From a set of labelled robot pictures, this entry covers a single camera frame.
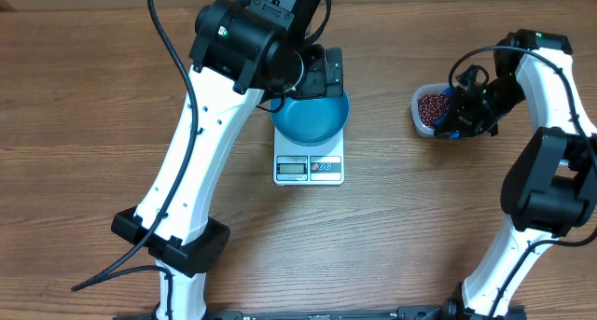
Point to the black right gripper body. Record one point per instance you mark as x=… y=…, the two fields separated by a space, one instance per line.
x=482 y=107

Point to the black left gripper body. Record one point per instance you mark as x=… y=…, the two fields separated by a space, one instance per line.
x=315 y=82

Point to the blue plastic measuring scoop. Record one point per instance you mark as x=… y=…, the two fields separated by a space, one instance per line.
x=442 y=131

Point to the red beans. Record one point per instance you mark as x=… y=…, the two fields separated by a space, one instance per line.
x=432 y=108

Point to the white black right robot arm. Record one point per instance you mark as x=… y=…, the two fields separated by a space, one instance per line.
x=551 y=187

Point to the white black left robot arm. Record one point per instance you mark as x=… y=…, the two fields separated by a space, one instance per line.
x=247 y=55

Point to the teal metal bowl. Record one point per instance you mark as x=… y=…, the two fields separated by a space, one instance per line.
x=311 y=122

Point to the white digital kitchen scale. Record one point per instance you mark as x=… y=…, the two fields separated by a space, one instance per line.
x=296 y=165

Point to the clear plastic container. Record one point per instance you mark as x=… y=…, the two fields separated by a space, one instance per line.
x=424 y=131

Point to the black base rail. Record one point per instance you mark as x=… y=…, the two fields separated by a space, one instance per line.
x=401 y=313

